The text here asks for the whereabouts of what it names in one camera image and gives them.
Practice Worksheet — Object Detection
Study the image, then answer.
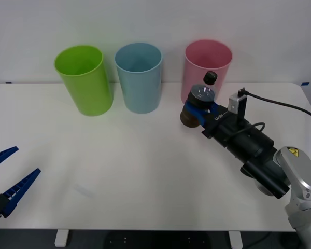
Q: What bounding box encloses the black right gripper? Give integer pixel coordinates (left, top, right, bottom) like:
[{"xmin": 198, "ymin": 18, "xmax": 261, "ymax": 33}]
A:
[{"xmin": 184, "ymin": 101, "xmax": 250, "ymax": 147}]

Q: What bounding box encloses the dark drink bottle black cap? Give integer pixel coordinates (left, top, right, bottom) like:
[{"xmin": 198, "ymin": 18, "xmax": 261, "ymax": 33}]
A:
[{"xmin": 180, "ymin": 71, "xmax": 219, "ymax": 130}]

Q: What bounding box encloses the pink plastic bin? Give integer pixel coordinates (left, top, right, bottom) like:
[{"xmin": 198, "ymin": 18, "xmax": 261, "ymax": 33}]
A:
[{"xmin": 180, "ymin": 39, "xmax": 233, "ymax": 104}]

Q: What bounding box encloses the pale blue plastic bin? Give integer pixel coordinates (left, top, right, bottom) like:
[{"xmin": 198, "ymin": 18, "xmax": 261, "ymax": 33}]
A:
[{"xmin": 114, "ymin": 43, "xmax": 163, "ymax": 115}]

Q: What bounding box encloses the white table leg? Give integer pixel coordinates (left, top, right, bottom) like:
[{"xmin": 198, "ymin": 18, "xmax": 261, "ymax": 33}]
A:
[
  {"xmin": 228, "ymin": 224, "xmax": 243, "ymax": 247},
  {"xmin": 54, "ymin": 224, "xmax": 69, "ymax": 247}
]

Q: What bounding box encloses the green plastic bin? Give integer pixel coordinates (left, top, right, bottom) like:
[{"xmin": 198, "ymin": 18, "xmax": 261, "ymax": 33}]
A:
[{"xmin": 53, "ymin": 44, "xmax": 114, "ymax": 117}]

